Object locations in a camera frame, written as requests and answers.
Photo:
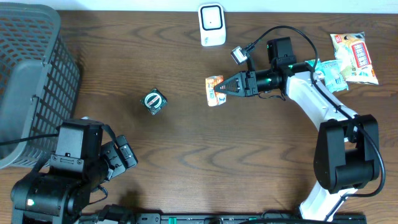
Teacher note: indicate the orange snack packet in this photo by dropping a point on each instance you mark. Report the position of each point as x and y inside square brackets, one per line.
[214, 98]

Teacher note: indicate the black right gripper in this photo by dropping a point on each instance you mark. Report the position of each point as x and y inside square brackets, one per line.
[243, 83]

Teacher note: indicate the teal white snack packet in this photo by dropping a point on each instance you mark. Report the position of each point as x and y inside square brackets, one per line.
[333, 79]

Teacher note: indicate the dark grey plastic basket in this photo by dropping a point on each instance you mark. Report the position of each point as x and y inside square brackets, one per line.
[39, 82]

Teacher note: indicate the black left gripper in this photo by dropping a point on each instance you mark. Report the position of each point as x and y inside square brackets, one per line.
[121, 152]

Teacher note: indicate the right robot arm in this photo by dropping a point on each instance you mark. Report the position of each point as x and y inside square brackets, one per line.
[347, 153]

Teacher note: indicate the white barcode scanner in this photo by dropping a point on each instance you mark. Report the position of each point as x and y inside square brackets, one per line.
[212, 24]

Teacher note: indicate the white yellow chip bag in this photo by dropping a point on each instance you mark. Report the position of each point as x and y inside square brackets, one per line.
[356, 65]

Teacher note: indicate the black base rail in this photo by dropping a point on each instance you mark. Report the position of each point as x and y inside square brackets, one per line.
[149, 218]

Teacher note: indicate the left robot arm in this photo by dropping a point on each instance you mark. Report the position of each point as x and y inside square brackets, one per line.
[58, 188]

